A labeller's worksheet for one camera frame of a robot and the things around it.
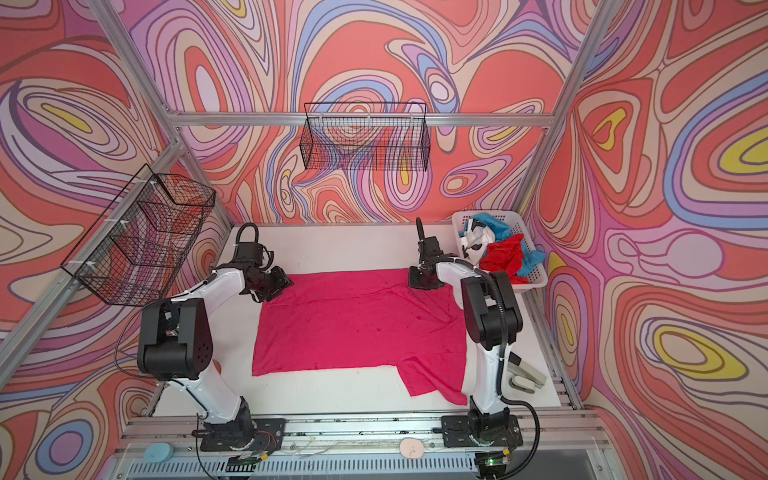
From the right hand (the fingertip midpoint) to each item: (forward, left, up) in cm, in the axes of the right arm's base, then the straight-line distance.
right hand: (417, 287), depth 102 cm
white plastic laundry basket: (-2, -39, +7) cm, 39 cm away
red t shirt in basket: (+6, -30, +9) cm, 31 cm away
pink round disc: (-47, +6, +3) cm, 47 cm away
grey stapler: (-31, -27, +2) cm, 41 cm away
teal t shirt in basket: (+18, -32, +7) cm, 37 cm away
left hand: (-1, +41, +7) cm, 41 cm away
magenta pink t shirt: (-12, +24, +1) cm, 26 cm away
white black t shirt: (+15, -22, +7) cm, 27 cm away
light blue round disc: (-46, +66, +4) cm, 80 cm away
